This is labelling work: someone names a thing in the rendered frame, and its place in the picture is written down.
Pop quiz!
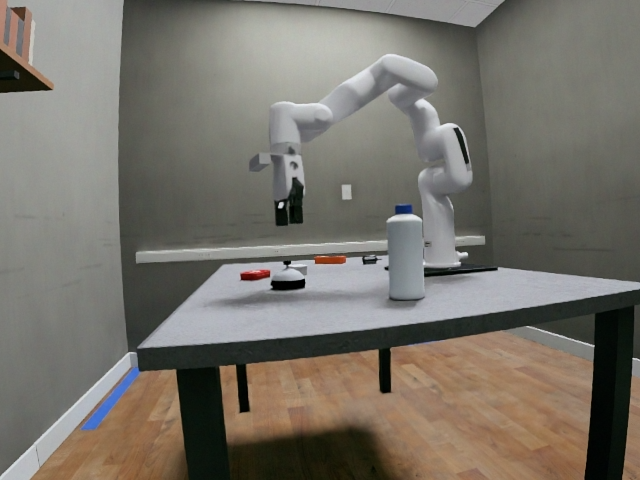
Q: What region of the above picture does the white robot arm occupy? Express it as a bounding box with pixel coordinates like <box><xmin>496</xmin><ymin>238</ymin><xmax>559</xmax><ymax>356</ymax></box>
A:
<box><xmin>249</xmin><ymin>55</ymin><xmax>472</xmax><ymax>268</ymax></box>

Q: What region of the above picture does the orange pocket multimeter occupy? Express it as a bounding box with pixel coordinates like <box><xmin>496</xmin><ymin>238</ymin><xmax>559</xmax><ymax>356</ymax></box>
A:
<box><xmin>315</xmin><ymin>255</ymin><xmax>346</xmax><ymax>264</ymax></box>

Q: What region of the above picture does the silver service bell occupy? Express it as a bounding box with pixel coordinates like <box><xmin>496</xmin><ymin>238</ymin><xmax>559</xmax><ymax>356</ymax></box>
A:
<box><xmin>270</xmin><ymin>260</ymin><xmax>306</xmax><ymax>291</ymax></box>

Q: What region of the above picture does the white plastic bottle with blue cap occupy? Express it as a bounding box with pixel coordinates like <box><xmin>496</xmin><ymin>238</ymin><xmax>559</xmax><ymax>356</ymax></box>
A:
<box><xmin>386</xmin><ymin>205</ymin><xmax>425</xmax><ymax>301</ymax></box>

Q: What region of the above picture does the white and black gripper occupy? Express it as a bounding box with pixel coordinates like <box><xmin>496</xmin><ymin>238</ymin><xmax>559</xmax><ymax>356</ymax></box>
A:
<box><xmin>270</xmin><ymin>154</ymin><xmax>305</xmax><ymax>227</ymax></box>

